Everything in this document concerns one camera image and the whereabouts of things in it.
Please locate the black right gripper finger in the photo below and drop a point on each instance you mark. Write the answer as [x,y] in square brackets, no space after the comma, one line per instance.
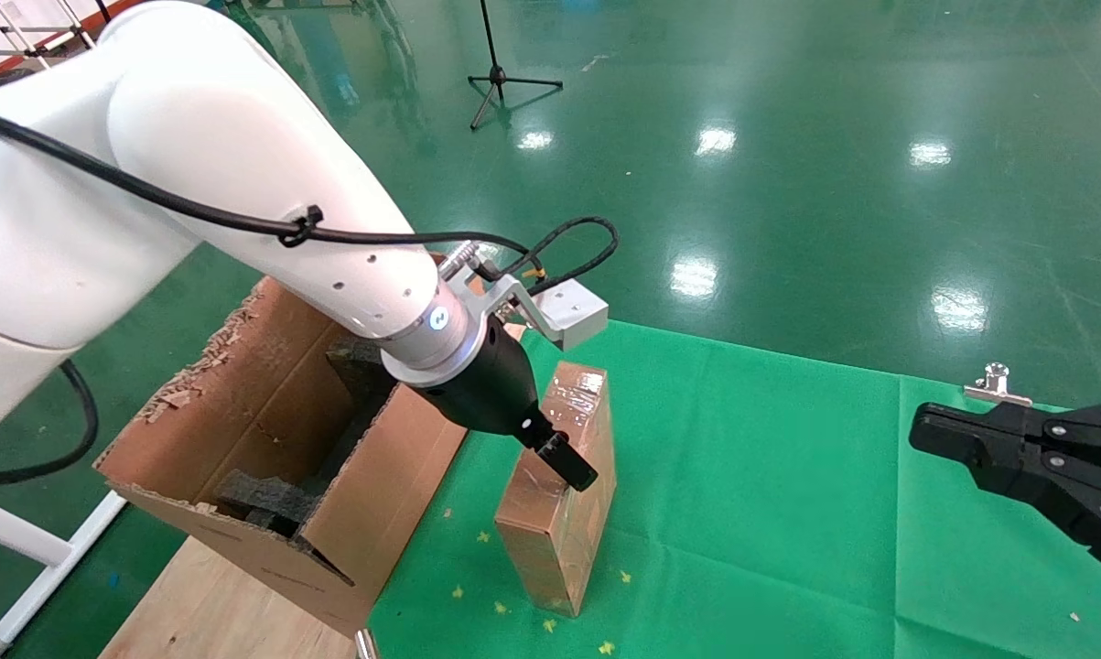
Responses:
[1017,426]
[1072,494]

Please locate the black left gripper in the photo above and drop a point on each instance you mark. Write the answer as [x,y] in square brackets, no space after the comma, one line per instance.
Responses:
[495,384]

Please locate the small taped cardboard box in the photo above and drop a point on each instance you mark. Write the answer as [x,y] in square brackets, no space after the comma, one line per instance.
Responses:
[536,558]

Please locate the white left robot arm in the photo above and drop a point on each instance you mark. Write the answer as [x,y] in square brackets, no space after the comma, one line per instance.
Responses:
[193,137]

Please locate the large open cardboard carton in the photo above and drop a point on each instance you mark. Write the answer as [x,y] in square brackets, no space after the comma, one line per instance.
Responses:
[376,513]

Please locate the green table cloth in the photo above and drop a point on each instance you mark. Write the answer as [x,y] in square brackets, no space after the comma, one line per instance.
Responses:
[770,513]

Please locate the black foam block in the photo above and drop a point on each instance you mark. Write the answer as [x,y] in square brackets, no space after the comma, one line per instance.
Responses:
[262,499]
[358,375]

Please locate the black tripod stand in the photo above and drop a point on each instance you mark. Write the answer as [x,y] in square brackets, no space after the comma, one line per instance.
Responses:
[500,77]

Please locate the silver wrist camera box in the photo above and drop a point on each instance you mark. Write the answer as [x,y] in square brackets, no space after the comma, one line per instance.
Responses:
[573,316]

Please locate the white tube frame leg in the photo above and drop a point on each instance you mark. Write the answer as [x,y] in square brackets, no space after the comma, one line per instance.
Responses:
[10,529]

